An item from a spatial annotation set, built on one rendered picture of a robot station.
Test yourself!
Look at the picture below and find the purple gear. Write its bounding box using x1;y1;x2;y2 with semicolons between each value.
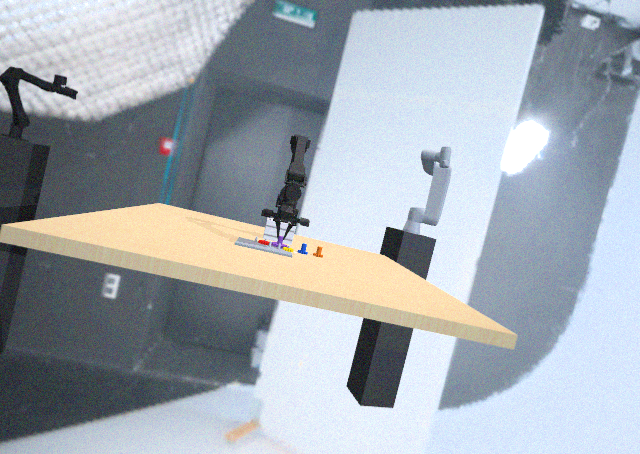
271;236;287;248

